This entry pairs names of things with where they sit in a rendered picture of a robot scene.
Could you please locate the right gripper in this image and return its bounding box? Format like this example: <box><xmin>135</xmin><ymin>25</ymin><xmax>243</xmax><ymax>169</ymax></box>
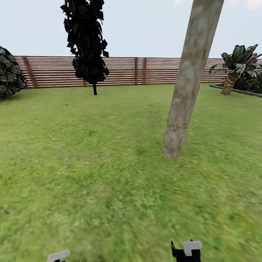
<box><xmin>172</xmin><ymin>247</ymin><xmax>201</xmax><ymax>262</ymax></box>

